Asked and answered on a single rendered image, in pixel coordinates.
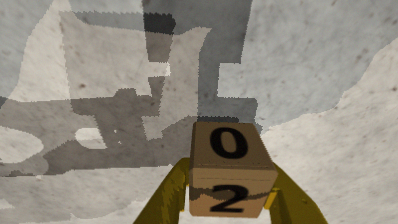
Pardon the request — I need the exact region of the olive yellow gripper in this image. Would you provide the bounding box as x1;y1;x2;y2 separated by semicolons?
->
133;157;328;224

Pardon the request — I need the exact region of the tan cardboard number cube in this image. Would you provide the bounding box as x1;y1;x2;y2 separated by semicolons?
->
189;121;278;218

